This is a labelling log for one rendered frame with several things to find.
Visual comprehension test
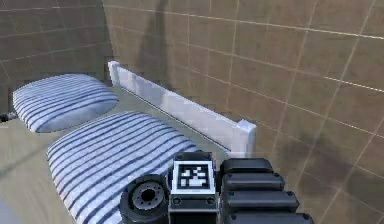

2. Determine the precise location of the blue striped white pillow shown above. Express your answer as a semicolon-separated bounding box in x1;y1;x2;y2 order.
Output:
12;73;120;134
46;111;203;224

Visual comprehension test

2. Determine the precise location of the white bed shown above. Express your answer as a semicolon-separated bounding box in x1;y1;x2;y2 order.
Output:
0;60;258;224

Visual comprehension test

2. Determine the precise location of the small dark grey object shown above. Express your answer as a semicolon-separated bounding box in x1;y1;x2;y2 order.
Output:
0;112;18;123

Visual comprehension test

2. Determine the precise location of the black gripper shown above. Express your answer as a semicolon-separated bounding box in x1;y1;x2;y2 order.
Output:
118;173;171;224

